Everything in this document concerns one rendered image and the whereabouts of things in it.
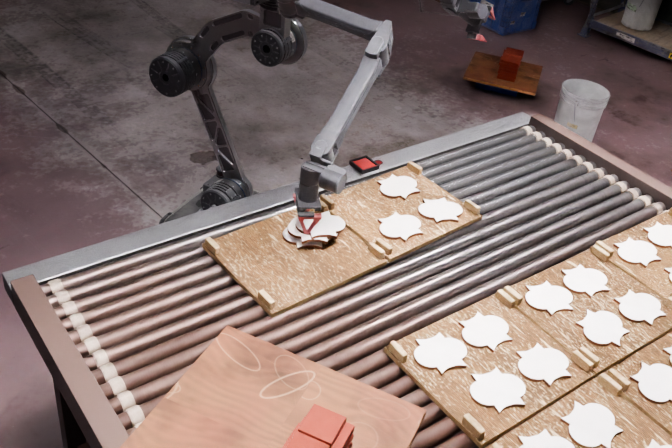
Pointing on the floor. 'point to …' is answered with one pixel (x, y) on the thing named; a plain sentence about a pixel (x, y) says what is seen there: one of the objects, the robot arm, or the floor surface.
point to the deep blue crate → (507, 0)
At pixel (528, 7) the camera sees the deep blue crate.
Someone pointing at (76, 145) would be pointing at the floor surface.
